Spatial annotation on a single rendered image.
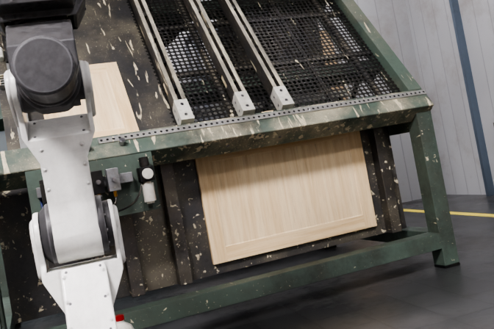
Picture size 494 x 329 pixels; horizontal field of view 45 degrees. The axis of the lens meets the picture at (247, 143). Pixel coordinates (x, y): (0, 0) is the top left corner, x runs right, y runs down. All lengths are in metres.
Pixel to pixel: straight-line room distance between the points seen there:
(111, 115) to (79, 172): 1.31
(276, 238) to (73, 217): 1.68
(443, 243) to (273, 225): 0.86
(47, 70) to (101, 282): 0.51
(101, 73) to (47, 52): 1.71
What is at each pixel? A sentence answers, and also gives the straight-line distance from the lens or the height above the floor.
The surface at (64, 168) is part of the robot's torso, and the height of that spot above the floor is 0.75.
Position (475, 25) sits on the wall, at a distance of 5.84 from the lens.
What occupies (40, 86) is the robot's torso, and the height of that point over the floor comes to 0.90.
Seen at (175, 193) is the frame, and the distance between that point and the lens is 2.75.
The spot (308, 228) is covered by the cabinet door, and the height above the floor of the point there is 0.32.
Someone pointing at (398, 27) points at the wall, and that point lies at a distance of 6.67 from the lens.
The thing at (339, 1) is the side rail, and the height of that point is 1.53.
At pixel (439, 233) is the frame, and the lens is 3.16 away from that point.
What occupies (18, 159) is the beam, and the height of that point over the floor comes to 0.86.
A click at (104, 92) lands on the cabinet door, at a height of 1.12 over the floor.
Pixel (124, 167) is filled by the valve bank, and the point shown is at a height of 0.76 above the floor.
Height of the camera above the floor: 0.69
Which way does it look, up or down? 2 degrees up
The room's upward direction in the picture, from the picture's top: 10 degrees counter-clockwise
